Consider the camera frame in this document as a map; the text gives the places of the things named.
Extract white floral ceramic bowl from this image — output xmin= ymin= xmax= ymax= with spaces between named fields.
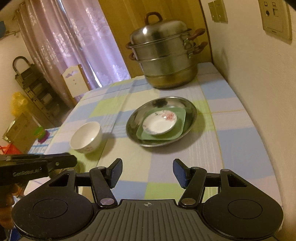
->
xmin=70 ymin=121 xmax=103 ymax=154

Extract green purple toy cups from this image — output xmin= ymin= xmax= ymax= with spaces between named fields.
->
xmin=34 ymin=126 xmax=50 ymax=143

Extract lavender curtain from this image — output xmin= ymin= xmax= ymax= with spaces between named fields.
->
xmin=15 ymin=1 xmax=130 ymax=108

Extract stainless steel steamer pot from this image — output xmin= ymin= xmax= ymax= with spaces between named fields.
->
xmin=126 ymin=11 xmax=208 ymax=89

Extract yellow plastic bag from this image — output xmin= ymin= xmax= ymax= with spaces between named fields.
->
xmin=11 ymin=92 xmax=29 ymax=118

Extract small floral ceramic dish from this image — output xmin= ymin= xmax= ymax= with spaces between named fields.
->
xmin=142 ymin=110 xmax=178 ymax=135

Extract green square plastic plate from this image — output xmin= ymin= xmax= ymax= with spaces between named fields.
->
xmin=137 ymin=108 xmax=186 ymax=141

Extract beige wall switch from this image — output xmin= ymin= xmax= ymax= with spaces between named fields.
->
xmin=208 ymin=0 xmax=228 ymax=23

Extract red bag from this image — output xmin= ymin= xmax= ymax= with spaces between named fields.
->
xmin=0 ymin=143 xmax=22 ymax=155

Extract black folding rack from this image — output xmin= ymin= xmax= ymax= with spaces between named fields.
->
xmin=12 ymin=56 xmax=69 ymax=127

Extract left hand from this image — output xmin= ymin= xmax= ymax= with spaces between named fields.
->
xmin=0 ymin=184 xmax=19 ymax=230

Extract large stainless steel plate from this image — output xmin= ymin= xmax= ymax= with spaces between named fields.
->
xmin=125 ymin=96 xmax=198 ymax=148

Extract cardboard box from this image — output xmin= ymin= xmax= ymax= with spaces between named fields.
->
xmin=3 ymin=113 xmax=39 ymax=154

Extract blue white grid cloth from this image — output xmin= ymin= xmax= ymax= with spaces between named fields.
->
xmin=28 ymin=126 xmax=59 ymax=154

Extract beige wall socket panel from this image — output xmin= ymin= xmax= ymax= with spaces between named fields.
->
xmin=258 ymin=0 xmax=292 ymax=41

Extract white wooden chair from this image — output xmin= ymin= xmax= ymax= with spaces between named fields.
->
xmin=61 ymin=64 xmax=91 ymax=106

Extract checkered tablecloth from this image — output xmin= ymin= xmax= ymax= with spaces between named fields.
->
xmin=23 ymin=62 xmax=283 ymax=207

